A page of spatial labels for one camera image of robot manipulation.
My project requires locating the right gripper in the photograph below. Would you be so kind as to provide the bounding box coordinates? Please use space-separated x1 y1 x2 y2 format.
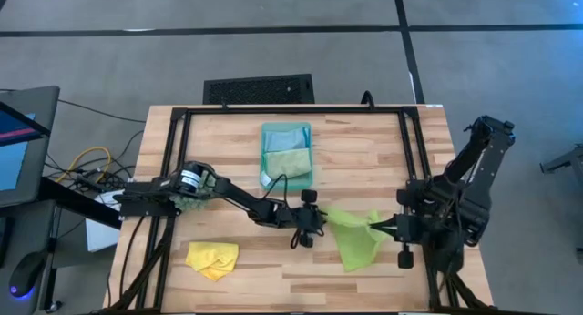
368 213 427 243

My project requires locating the lime green microfiber towel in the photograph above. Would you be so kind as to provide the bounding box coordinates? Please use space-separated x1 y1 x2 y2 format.
323 207 389 273

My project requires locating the teal plastic bin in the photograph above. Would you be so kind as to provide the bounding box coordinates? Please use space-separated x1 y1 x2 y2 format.
259 121 315 192

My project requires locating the pale green microfiber towel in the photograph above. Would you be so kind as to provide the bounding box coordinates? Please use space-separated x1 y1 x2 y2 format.
263 147 313 180

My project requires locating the blue microfiber towel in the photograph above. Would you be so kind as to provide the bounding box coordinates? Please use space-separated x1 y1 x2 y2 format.
263 127 312 153

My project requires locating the yellow microfiber towel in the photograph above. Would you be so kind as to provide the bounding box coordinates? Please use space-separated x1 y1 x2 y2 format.
184 240 240 283

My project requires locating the succulent plant in patterned pot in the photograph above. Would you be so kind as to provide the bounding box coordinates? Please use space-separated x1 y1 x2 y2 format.
170 167 218 212

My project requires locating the black perforated box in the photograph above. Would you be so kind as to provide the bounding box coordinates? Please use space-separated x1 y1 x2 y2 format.
202 73 316 106

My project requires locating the grey chair base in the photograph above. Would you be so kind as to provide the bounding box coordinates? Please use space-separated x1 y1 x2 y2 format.
539 144 583 175

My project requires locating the white box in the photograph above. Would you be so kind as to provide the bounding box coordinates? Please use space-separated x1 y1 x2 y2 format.
85 189 122 253

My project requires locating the grey side desk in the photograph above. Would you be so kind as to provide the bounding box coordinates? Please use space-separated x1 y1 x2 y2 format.
0 198 58 315

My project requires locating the black computer mouse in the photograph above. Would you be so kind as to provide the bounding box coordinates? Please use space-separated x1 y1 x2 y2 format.
8 249 46 300

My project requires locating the computer monitor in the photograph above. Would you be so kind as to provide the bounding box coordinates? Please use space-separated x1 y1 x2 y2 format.
0 86 61 209

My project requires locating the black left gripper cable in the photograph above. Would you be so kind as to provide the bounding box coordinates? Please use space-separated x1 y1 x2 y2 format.
261 173 290 202

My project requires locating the black metal table frame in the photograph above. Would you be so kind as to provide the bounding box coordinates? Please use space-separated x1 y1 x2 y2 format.
102 104 497 315

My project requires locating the yellow cable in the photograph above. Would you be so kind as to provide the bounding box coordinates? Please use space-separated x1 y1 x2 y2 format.
56 146 113 183

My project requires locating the black floor cable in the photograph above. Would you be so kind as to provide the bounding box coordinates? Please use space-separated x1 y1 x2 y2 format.
57 98 147 124

